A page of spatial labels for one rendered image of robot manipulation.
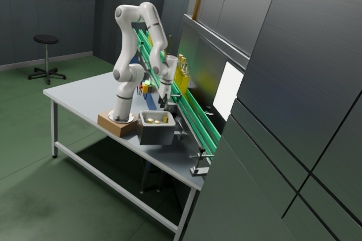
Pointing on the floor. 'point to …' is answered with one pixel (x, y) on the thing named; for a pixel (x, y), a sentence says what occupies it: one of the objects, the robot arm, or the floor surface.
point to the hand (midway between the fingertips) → (161, 103)
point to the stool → (46, 56)
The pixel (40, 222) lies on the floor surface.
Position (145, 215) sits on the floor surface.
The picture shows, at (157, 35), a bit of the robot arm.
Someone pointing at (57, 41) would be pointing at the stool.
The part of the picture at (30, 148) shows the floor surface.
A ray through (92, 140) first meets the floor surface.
